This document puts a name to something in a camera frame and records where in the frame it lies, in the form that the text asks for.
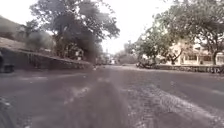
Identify low stone wall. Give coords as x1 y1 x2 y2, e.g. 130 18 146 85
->
154 63 224 75

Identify grey asphalt road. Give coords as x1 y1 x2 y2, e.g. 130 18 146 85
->
0 64 224 128

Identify pale building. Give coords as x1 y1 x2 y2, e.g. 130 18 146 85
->
166 41 224 67

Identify trees behind stone wall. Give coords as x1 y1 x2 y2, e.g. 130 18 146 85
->
0 14 56 53

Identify large dark tree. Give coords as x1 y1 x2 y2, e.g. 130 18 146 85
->
29 0 121 65

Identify row of trees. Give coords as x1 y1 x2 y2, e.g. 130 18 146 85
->
124 0 224 66

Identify parked vehicle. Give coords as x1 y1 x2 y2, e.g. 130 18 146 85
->
135 58 158 70

